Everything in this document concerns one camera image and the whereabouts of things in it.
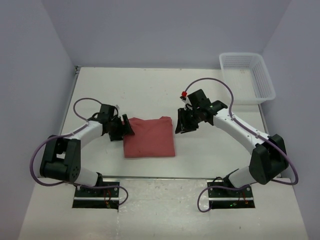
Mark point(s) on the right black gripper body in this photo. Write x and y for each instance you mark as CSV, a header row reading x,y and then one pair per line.
x,y
196,111

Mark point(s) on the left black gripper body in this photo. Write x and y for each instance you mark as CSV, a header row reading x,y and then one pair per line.
x,y
117,129

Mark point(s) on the red t shirt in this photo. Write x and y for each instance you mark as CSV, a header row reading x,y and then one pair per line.
x,y
153,138

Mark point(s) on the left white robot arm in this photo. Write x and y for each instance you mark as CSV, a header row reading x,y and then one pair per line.
x,y
62,154

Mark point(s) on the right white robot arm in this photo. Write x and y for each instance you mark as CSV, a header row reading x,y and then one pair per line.
x,y
266,152

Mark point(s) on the white plastic basket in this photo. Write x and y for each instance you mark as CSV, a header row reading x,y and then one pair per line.
x,y
247,76

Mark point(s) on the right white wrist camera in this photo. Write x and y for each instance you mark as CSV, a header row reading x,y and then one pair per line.
x,y
187,103

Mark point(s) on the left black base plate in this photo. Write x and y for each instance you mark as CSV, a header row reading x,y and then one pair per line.
x,y
88,198

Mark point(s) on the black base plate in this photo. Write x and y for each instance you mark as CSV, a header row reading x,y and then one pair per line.
x,y
88,198
225,199

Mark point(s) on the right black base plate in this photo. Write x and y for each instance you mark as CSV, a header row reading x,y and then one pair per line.
x,y
225,199

